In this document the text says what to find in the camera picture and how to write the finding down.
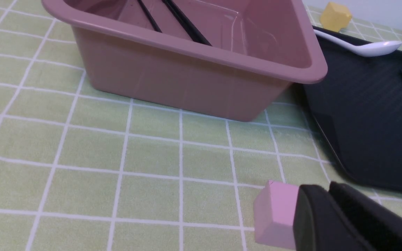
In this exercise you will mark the white ceramic spoon far left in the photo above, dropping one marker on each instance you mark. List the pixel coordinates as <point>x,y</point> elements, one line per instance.
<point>367,50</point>

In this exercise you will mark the black plastic tray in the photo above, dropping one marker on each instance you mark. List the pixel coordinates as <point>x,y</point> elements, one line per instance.
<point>358,109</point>

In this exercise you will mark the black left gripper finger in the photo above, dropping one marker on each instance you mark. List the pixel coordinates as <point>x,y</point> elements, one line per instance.
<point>343,219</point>

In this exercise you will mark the green checkered tablecloth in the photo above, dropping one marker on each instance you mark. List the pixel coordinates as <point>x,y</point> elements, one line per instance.
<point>86,170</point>

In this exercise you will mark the yellow wooden block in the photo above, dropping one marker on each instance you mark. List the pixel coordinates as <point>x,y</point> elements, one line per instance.
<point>335,17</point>

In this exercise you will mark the pink plastic bin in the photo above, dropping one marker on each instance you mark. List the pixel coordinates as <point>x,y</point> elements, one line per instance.
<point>258,48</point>

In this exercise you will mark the pink wooden block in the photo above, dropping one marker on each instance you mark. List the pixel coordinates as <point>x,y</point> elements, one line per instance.
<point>274,213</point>

